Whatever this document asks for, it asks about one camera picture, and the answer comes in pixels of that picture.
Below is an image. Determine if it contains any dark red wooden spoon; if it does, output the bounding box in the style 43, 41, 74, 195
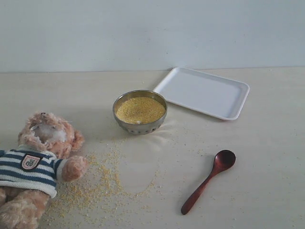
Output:
181, 150, 236, 215

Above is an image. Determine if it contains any plush bear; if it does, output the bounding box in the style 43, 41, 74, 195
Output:
0, 112, 88, 229

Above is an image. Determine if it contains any steel bowl of millet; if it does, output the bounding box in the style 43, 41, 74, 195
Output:
112, 90, 167, 135

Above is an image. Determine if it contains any white rectangular tray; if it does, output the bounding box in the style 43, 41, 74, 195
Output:
153, 67, 250, 121

